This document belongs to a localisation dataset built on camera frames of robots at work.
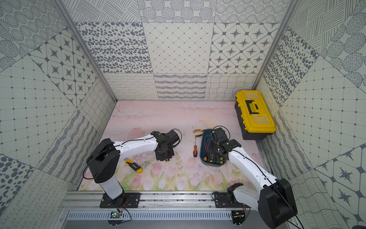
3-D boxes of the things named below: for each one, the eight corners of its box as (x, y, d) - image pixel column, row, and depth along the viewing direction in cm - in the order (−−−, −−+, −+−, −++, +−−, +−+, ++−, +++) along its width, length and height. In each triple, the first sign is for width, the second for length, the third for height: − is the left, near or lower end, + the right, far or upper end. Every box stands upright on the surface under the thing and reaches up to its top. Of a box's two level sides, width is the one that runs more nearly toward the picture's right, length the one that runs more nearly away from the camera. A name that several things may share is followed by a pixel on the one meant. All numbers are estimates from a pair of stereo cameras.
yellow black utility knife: (124, 161, 90) (122, 159, 88) (128, 157, 92) (127, 155, 90) (140, 174, 85) (139, 173, 83) (144, 170, 86) (143, 168, 85)
